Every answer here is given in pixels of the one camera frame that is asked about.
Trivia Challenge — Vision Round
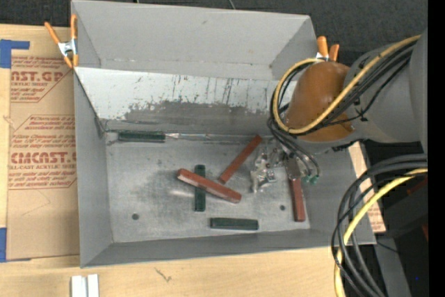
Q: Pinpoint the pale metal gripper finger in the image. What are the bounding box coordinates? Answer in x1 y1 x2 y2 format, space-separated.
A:
254 147 276 170
250 168 279 193

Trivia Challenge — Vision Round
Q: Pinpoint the red-brown flat block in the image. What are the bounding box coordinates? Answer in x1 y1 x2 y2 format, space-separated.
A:
176 168 243 204
288 177 307 223
218 134 264 185

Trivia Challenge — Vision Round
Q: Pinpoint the dark green flat block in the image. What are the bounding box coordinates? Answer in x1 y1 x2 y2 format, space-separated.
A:
193 164 207 213
118 130 167 143
209 217 260 232

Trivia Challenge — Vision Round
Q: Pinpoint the grey metal bin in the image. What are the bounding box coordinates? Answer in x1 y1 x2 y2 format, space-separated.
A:
70 0 378 268

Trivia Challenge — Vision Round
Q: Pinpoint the brown cardboard board red print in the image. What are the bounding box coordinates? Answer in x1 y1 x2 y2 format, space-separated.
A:
0 23 387 264

